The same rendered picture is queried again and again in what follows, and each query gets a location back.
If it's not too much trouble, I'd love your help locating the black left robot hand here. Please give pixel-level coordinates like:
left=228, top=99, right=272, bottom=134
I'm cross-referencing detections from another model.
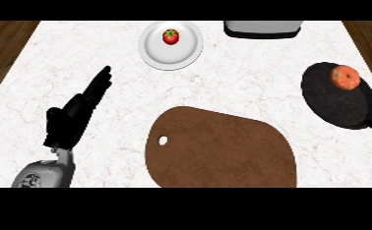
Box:
left=43, top=65, right=114, bottom=150

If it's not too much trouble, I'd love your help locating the brown wooden cutting board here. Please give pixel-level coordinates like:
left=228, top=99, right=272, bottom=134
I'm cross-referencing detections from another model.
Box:
left=144, top=105, right=299, bottom=189

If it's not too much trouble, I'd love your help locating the black round pan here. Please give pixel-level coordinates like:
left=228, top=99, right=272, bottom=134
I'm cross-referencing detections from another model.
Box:
left=300, top=61, right=372, bottom=131

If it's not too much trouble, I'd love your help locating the orange squash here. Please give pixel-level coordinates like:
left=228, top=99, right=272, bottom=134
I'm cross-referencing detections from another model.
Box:
left=330, top=64, right=362, bottom=91

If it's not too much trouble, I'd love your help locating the white round plate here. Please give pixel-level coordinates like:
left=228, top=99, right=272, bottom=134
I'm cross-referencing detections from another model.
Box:
left=139, top=21, right=206, bottom=72

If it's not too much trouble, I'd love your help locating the red tomato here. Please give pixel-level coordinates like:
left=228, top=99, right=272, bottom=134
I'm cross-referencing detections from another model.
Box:
left=161, top=29, right=182, bottom=46

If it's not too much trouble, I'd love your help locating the grey and black appliance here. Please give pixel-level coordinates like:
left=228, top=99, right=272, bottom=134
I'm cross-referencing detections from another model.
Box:
left=223, top=20, right=306, bottom=39

